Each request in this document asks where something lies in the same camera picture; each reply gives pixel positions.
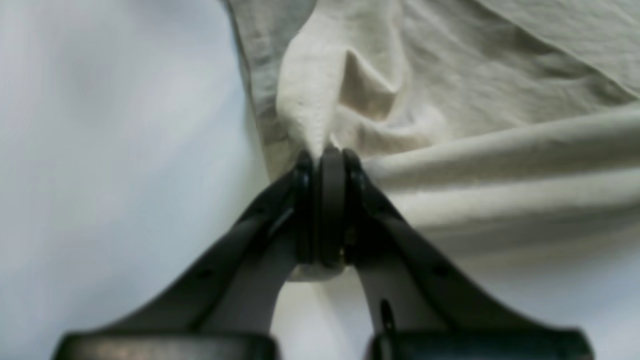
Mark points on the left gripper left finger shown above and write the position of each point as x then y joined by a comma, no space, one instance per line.
222,306

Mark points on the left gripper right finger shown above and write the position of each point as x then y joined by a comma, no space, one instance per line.
422,307

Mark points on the cream white T-shirt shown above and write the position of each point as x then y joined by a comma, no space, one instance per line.
491,125

